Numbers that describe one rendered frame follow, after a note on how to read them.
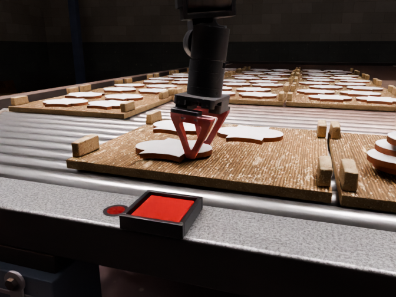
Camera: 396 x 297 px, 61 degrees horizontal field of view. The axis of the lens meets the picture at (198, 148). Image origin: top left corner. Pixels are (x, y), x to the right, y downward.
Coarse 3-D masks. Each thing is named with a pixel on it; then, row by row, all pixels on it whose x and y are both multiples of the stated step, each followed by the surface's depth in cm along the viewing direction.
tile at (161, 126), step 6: (168, 120) 80; (156, 126) 74; (162, 126) 74; (168, 126) 74; (186, 126) 74; (192, 126) 74; (156, 132) 72; (162, 132) 72; (168, 132) 71; (174, 132) 70; (186, 132) 71; (192, 132) 70
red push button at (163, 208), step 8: (152, 200) 42; (160, 200) 42; (168, 200) 42; (176, 200) 42; (184, 200) 42; (192, 200) 42; (144, 208) 40; (152, 208) 40; (160, 208) 40; (168, 208) 40; (176, 208) 40; (184, 208) 40; (144, 216) 38; (152, 216) 38; (160, 216) 38; (168, 216) 38; (176, 216) 38
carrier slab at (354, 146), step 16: (336, 144) 63; (352, 144) 63; (368, 144) 63; (336, 160) 54; (336, 176) 49; (368, 176) 48; (384, 176) 48; (352, 192) 42; (368, 192) 42; (384, 192) 42; (368, 208) 41; (384, 208) 41
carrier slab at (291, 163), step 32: (288, 128) 76; (96, 160) 54; (128, 160) 54; (160, 160) 54; (192, 160) 54; (224, 160) 54; (256, 160) 54; (288, 160) 54; (256, 192) 46; (288, 192) 44; (320, 192) 43
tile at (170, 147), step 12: (144, 144) 59; (156, 144) 59; (168, 144) 59; (180, 144) 59; (192, 144) 59; (204, 144) 59; (144, 156) 54; (156, 156) 54; (168, 156) 53; (180, 156) 52; (204, 156) 55
